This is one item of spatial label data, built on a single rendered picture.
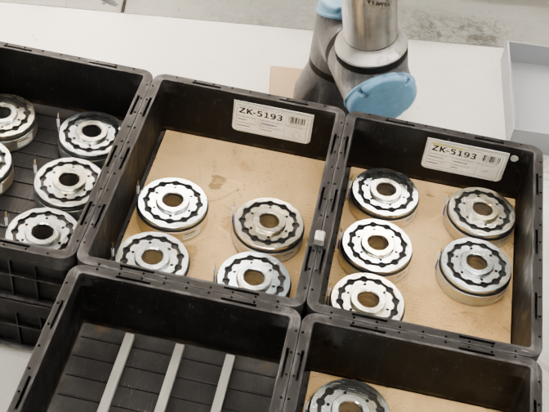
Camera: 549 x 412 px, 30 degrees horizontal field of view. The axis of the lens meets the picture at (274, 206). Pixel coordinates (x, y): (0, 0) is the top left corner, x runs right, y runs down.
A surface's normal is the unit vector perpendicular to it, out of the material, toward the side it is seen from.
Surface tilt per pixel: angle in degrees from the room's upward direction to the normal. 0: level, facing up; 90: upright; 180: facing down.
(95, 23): 0
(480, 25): 0
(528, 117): 0
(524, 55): 90
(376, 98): 98
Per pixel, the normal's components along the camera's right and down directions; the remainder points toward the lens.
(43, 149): 0.10, -0.69
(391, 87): 0.25, 0.79
